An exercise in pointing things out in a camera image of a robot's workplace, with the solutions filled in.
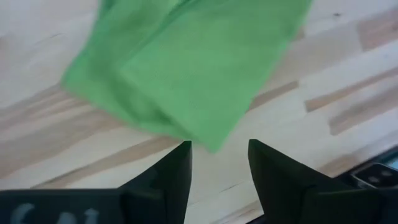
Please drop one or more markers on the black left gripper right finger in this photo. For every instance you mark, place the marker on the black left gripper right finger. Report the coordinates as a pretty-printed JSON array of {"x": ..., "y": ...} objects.
[{"x": 295, "y": 199}]

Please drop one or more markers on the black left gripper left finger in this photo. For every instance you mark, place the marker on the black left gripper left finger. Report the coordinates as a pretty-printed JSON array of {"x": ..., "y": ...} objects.
[{"x": 124, "y": 205}]

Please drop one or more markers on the green microfiber towel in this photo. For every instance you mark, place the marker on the green microfiber towel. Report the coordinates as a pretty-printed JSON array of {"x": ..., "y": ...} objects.
[{"x": 186, "y": 71}]

